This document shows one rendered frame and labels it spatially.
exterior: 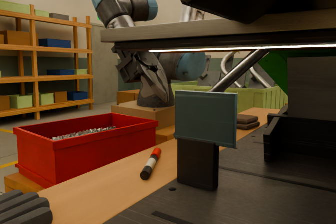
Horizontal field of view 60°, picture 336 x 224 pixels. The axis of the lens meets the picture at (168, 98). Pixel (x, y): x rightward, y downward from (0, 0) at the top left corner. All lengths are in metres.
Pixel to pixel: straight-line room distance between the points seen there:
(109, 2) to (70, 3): 6.92
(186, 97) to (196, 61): 0.57
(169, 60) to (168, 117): 0.22
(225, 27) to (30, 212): 0.29
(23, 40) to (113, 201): 5.83
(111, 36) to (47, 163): 0.37
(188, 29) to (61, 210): 0.27
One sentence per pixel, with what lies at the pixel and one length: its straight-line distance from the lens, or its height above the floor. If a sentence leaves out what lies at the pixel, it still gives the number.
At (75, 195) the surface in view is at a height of 0.90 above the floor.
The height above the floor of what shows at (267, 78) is 1.00.
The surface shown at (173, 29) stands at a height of 1.12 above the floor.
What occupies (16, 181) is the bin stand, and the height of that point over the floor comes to 0.80.
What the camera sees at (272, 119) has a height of 0.97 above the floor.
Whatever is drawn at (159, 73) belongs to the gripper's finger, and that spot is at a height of 1.06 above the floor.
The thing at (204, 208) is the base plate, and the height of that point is 0.90.
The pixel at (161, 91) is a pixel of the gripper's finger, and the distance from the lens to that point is 0.72.
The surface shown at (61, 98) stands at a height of 0.36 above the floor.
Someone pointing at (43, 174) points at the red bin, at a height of 0.83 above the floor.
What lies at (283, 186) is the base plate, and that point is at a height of 0.90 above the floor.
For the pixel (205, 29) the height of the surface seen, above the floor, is 1.12.
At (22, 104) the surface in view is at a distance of 6.13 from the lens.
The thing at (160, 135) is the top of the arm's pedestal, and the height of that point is 0.85.
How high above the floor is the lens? 1.08
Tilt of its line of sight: 7 degrees down
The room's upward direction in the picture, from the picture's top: straight up
